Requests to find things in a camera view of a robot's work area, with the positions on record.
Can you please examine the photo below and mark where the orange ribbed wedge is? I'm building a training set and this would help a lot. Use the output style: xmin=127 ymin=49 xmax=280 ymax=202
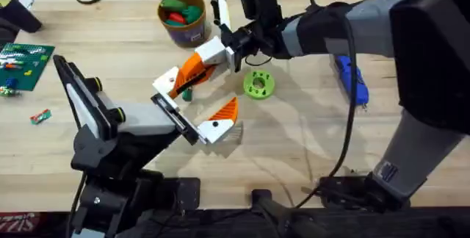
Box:
xmin=169 ymin=69 xmax=201 ymax=101

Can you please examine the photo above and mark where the red sticker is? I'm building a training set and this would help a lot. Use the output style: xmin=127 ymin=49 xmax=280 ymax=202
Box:
xmin=0 ymin=212 xmax=42 ymax=234

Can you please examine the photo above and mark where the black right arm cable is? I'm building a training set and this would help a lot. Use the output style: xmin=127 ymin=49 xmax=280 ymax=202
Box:
xmin=295 ymin=0 xmax=360 ymax=209

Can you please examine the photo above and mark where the small green vegetable toy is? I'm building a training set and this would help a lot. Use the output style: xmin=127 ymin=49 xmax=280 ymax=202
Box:
xmin=181 ymin=87 xmax=195 ymax=103

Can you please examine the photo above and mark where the black rail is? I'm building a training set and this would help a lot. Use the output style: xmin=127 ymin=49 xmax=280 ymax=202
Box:
xmin=120 ymin=189 xmax=470 ymax=238

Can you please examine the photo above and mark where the black box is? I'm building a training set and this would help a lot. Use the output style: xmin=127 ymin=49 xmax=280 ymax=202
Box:
xmin=0 ymin=0 xmax=43 ymax=34

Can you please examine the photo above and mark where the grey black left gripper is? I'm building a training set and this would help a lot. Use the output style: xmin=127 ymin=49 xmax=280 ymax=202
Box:
xmin=86 ymin=65 xmax=239 ymax=146

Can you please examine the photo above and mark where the brown tub with toys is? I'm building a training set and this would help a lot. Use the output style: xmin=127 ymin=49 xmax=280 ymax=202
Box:
xmin=157 ymin=0 xmax=209 ymax=49

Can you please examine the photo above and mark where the blue electric screwdriver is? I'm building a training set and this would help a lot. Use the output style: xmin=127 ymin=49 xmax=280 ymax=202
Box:
xmin=333 ymin=54 xmax=370 ymax=107

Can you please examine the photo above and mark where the green disc with holes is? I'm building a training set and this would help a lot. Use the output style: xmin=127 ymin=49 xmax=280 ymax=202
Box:
xmin=242 ymin=69 xmax=276 ymax=101

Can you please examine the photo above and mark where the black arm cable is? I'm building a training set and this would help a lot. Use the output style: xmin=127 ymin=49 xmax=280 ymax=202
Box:
xmin=295 ymin=0 xmax=360 ymax=209
xmin=65 ymin=171 xmax=87 ymax=238

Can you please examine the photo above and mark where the green board with blocks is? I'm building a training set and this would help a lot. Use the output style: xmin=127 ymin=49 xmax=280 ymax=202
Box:
xmin=0 ymin=42 xmax=56 ymax=98

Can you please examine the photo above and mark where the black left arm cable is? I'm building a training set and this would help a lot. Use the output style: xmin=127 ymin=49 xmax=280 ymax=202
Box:
xmin=65 ymin=171 xmax=87 ymax=238

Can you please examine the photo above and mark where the small red green block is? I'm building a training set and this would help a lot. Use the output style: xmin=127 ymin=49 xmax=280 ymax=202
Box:
xmin=29 ymin=108 xmax=53 ymax=126

